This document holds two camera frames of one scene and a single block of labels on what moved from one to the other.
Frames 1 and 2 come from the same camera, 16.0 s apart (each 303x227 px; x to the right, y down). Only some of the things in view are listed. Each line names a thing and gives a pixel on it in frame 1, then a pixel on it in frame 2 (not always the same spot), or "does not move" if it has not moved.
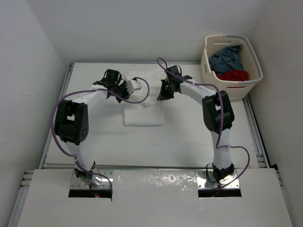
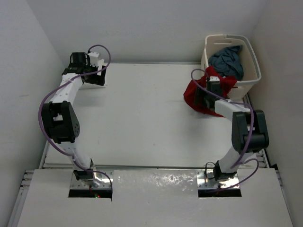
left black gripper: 126,94 → 97,80
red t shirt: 235,75 → 228,83
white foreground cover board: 152,198 does not move
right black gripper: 164,94 → 200,93
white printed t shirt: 150,112 → 101,63
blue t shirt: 227,59 does not move
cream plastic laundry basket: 236,89 does not move
